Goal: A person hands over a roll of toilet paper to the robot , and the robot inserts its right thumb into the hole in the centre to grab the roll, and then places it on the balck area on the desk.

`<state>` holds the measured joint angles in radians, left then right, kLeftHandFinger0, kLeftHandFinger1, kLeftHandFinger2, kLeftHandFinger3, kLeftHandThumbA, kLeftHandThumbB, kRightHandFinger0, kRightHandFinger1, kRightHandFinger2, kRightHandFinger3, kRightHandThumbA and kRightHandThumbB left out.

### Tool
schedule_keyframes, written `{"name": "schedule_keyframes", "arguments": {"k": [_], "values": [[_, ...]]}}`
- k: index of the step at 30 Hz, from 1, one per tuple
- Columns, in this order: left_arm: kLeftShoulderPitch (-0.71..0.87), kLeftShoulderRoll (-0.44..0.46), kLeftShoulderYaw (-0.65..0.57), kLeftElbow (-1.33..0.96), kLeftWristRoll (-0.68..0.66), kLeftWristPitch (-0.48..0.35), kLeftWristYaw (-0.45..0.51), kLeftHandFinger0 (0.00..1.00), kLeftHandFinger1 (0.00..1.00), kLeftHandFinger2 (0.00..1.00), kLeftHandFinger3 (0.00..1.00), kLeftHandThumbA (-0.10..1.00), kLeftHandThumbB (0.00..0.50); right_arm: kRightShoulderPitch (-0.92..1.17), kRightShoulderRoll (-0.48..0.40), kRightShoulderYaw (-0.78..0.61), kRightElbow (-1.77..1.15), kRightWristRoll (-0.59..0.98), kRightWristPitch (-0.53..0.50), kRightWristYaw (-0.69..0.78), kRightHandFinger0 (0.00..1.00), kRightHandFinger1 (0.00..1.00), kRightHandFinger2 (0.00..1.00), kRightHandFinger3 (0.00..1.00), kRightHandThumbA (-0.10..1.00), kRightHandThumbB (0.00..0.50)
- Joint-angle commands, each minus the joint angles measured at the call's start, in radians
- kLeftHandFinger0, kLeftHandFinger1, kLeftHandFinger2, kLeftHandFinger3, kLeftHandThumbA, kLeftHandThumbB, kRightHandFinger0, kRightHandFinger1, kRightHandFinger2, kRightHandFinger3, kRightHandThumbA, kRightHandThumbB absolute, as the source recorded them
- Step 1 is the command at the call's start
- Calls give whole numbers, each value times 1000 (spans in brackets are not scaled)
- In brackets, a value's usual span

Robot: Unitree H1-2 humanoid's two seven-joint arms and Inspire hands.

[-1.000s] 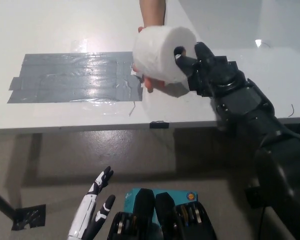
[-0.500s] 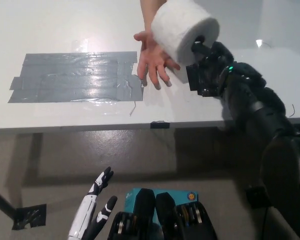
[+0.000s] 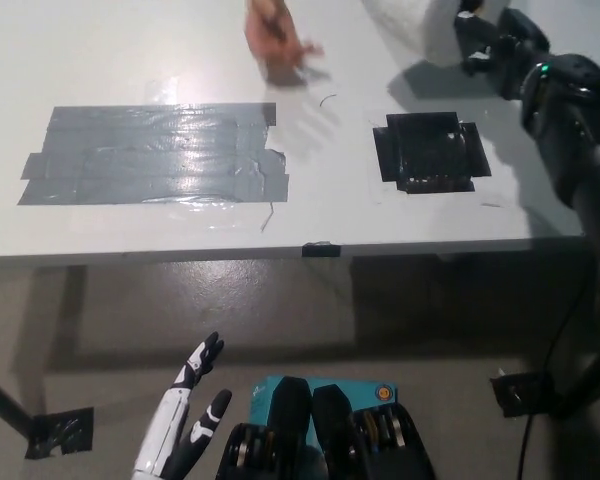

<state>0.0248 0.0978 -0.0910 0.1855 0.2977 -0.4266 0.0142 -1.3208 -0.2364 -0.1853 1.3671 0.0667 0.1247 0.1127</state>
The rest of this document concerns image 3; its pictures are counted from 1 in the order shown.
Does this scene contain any person's bare hand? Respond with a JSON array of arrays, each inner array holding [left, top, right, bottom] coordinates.
[[243, 0, 326, 66]]

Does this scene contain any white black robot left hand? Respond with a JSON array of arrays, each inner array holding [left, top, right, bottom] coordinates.
[[129, 331, 233, 479]]

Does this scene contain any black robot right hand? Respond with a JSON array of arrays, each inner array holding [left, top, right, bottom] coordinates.
[[452, 7, 552, 100]]

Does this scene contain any white toilet paper roll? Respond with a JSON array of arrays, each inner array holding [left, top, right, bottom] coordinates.
[[362, 0, 511, 69]]

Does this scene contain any black teal robot torso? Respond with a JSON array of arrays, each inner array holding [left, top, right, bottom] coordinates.
[[214, 374, 436, 480]]

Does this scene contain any black floor tape patch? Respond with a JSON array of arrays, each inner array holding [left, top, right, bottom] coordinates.
[[26, 407, 95, 460], [489, 372, 556, 419]]

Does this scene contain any black tape square patch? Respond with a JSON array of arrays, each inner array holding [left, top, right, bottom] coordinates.
[[371, 112, 492, 196]]

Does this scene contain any black table leg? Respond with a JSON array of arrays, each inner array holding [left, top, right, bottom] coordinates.
[[549, 344, 600, 419], [0, 368, 34, 446]]

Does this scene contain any small black tape strip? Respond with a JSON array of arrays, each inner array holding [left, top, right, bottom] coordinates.
[[301, 241, 342, 260]]

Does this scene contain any grey duct tape patch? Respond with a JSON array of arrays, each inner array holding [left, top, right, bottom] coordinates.
[[16, 102, 291, 207]]

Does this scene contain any thin black cable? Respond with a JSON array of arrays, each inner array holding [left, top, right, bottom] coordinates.
[[515, 277, 584, 480]]

